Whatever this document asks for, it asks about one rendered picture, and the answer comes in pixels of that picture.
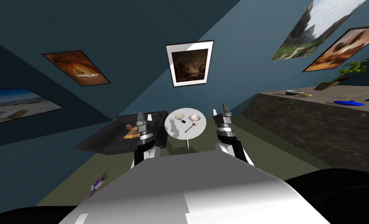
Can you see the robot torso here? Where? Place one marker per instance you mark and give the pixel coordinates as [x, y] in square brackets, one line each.
[187, 186]

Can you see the round white table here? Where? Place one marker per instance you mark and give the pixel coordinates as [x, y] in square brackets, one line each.
[175, 124]

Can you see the mountain landscape picture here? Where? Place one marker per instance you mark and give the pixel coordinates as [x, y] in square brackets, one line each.
[315, 29]

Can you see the beach picture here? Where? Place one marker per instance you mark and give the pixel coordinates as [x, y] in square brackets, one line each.
[13, 105]

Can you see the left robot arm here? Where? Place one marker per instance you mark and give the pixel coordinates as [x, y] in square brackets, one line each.
[141, 150]

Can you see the beige round bowl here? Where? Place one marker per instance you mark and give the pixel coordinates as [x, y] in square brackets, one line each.
[179, 116]

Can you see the black low cabinet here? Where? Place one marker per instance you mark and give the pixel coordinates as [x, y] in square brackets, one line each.
[103, 141]

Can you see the white pink dish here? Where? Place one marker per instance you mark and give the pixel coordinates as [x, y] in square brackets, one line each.
[194, 117]

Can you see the black-framed brown picture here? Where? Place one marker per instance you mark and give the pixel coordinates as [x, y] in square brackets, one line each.
[343, 49]

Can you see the orange cave picture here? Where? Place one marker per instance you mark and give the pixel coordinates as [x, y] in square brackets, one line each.
[76, 68]

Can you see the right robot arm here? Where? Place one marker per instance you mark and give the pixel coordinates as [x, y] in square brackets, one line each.
[231, 144]

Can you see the purple white toy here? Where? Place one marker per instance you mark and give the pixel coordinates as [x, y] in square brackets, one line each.
[96, 186]

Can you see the white-framed dark painting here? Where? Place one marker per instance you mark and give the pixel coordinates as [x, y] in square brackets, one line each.
[189, 63]

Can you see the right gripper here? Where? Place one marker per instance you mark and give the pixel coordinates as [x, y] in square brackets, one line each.
[222, 119]

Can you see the brown stone counter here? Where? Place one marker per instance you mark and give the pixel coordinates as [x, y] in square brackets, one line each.
[312, 130]

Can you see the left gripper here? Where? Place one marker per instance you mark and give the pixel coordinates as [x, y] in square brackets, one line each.
[142, 127]

